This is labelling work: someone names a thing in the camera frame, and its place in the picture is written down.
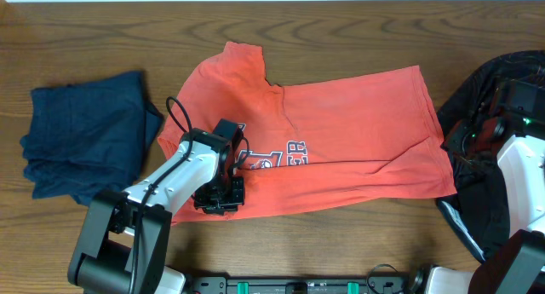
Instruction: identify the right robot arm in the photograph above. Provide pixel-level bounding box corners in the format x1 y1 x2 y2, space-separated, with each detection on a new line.
415 80 544 293

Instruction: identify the orange printed t-shirt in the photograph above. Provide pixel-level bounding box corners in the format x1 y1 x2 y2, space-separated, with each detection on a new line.
158 42 455 220

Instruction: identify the black mounting rail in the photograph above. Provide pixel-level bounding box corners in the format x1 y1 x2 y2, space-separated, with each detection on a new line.
181 264 428 294

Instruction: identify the folded navy blue garment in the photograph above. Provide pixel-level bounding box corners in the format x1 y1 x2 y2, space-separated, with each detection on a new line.
20 71 163 205

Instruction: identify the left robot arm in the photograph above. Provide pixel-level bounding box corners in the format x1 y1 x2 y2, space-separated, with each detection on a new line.
67 119 244 294

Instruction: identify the black patterned garment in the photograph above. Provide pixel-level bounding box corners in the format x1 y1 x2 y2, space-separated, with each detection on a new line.
436 49 545 193

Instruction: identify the black garment with white stripe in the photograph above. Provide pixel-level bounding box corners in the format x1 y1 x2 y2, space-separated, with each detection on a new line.
435 167 510 262

